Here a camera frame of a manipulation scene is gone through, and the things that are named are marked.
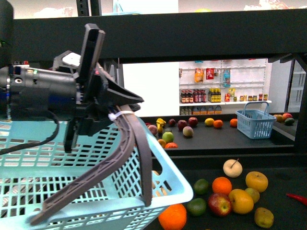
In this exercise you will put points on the white zip tie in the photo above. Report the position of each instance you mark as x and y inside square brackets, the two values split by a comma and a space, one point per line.
[114, 116]

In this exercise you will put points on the cream pear right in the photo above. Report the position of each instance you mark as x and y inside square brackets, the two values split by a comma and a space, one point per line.
[232, 168]

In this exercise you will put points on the orange at tray front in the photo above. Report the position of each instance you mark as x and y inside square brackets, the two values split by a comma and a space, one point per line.
[173, 218]

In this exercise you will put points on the grey-brown basket handle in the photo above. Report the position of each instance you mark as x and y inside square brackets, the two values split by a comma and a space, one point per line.
[132, 134]

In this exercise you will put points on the light blue shopping basket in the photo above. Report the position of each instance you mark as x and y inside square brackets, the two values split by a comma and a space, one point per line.
[30, 176]

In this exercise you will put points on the red-yellow apple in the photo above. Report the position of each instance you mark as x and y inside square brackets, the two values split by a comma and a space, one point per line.
[220, 204]

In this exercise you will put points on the green lime lower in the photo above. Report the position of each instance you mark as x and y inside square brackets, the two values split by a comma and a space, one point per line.
[197, 207]

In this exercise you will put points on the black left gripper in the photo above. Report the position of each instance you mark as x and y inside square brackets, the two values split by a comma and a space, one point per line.
[83, 67]

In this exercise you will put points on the black shelf frame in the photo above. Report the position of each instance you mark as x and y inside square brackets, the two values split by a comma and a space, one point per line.
[278, 35]

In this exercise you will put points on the far yellow lemon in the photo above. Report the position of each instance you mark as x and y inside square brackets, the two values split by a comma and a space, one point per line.
[209, 122]

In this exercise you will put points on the small greenish yellow fruit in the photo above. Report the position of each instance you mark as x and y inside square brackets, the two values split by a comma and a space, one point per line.
[255, 195]

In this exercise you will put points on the brownish yellow fruit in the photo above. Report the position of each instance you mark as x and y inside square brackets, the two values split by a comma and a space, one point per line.
[263, 218]

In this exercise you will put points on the green lime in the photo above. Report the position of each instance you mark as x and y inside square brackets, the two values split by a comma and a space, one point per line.
[201, 187]
[197, 207]

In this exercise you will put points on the small orange at right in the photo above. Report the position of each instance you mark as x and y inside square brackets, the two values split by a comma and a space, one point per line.
[222, 185]

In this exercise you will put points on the red chili pepper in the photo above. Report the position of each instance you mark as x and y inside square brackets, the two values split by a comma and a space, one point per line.
[299, 198]

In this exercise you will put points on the yellow-orange apple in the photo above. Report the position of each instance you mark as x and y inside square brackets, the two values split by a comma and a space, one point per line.
[257, 180]

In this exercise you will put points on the green lime upper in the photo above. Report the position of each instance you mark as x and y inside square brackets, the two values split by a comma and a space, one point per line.
[201, 187]

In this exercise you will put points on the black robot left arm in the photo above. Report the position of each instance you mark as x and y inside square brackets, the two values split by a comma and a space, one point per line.
[29, 94]

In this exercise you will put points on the far green apple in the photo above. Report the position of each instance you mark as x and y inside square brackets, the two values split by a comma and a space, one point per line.
[168, 137]

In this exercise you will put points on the small blue basket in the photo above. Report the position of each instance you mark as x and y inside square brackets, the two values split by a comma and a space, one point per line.
[255, 124]

